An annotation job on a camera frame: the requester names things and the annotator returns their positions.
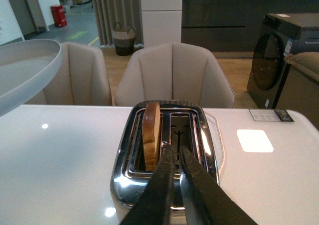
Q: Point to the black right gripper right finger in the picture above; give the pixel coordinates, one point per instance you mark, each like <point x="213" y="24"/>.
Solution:
<point x="204" y="201"/>

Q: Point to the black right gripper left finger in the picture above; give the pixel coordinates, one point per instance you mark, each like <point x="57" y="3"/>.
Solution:
<point x="153" y="206"/>

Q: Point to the slice of brown bread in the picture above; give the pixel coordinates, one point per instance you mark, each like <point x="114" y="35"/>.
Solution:
<point x="151" y="135"/>

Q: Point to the light blue round plate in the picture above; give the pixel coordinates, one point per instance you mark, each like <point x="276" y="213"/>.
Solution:
<point x="26" y="67"/>

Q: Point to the white chrome two-slot toaster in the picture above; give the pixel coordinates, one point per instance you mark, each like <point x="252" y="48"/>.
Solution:
<point x="182" y="123"/>

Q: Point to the black label sticker on table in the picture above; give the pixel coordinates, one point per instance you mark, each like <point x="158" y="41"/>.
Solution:
<point x="274" y="115"/>

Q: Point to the beige upholstered chair right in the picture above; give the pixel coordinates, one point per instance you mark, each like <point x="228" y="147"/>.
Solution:
<point x="175" y="71"/>

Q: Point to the beige upholstered chair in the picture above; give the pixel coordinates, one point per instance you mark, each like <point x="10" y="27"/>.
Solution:
<point x="175" y="71"/>
<point x="81" y="79"/>

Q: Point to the beige upholstered chair left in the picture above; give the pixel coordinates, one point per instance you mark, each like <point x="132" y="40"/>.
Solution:
<point x="81" y="79"/>

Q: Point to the beige sofa armrest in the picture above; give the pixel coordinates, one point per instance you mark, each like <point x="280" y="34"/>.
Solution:
<point x="306" y="62"/>

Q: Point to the woven striped storage basket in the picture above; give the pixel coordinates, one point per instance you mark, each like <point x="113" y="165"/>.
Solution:
<point x="123" y="38"/>

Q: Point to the dark grey kitchen cabinet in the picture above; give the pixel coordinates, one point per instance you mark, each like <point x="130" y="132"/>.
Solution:
<point x="233" y="25"/>

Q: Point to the dark front-load washing machine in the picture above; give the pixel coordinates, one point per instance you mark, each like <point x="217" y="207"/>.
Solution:
<point x="281" y="34"/>

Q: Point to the white pillar cabinet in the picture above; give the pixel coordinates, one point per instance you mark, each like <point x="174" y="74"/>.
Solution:
<point x="161" y="21"/>

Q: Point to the grey-green pleated curtain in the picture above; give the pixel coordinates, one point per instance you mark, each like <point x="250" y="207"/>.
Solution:
<point x="125" y="12"/>

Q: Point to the red cabinet in background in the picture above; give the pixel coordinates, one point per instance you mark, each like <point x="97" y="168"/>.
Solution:
<point x="58" y="15"/>

